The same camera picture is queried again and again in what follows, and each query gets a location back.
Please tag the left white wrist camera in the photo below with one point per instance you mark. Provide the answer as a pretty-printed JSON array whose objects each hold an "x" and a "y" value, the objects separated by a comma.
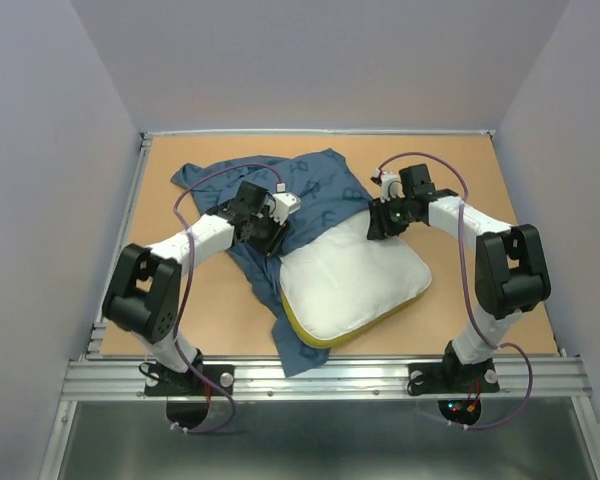
[{"x": 284, "y": 205}]

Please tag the aluminium mounting rail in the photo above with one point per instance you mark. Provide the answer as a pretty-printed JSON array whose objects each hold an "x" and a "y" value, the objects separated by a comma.
[{"x": 341, "y": 378}]

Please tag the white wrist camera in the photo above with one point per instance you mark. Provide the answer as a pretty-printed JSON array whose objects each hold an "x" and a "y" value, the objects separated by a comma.
[
  {"x": 389, "y": 182},
  {"x": 284, "y": 205}
]

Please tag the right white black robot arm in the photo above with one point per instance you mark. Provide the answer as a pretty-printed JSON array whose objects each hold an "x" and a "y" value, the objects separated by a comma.
[{"x": 510, "y": 275}]

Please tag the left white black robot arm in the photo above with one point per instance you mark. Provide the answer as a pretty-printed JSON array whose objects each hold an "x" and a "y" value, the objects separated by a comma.
[{"x": 150, "y": 285}]

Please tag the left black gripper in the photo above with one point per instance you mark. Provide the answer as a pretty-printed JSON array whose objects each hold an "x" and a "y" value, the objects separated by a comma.
[{"x": 263, "y": 246}]

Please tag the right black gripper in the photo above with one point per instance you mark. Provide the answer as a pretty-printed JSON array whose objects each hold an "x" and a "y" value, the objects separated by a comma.
[{"x": 378, "y": 224}]

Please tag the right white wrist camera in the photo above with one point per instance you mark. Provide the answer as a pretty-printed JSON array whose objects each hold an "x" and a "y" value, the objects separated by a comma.
[{"x": 389, "y": 182}]

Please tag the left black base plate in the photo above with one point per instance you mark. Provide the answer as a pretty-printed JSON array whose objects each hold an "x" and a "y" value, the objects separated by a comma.
[{"x": 162, "y": 382}]

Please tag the white pillow yellow edge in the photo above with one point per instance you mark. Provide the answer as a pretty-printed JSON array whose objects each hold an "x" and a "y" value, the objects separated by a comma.
[{"x": 341, "y": 283}]

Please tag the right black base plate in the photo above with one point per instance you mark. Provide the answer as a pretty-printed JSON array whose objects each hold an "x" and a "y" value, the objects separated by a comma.
[{"x": 433, "y": 378}]

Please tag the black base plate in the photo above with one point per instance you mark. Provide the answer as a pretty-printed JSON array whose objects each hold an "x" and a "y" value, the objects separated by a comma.
[
  {"x": 433, "y": 378},
  {"x": 162, "y": 382}
]

